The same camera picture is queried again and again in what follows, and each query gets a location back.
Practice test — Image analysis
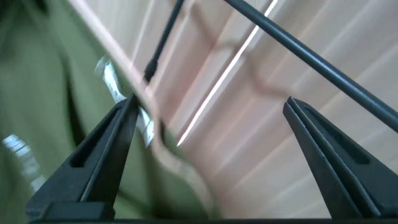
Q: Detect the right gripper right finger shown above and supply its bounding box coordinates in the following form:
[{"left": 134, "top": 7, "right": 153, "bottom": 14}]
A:
[{"left": 282, "top": 96, "right": 398, "bottom": 218}]

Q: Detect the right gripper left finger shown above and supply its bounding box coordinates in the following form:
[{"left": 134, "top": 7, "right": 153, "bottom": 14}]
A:
[{"left": 25, "top": 94, "right": 140, "bottom": 218}]

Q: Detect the green long-sleeved shirt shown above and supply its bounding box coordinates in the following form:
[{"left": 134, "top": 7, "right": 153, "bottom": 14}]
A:
[{"left": 0, "top": 0, "right": 218, "bottom": 218}]

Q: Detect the pink clothes hanger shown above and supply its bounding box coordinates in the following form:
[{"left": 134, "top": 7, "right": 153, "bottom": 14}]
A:
[{"left": 67, "top": 0, "right": 218, "bottom": 218}]

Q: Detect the black clothes rack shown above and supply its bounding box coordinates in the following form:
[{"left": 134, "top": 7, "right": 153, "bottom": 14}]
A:
[{"left": 143, "top": 0, "right": 398, "bottom": 134}]

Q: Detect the beige curtain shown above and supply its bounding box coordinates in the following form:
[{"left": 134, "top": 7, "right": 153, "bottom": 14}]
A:
[{"left": 70, "top": 0, "right": 398, "bottom": 218}]

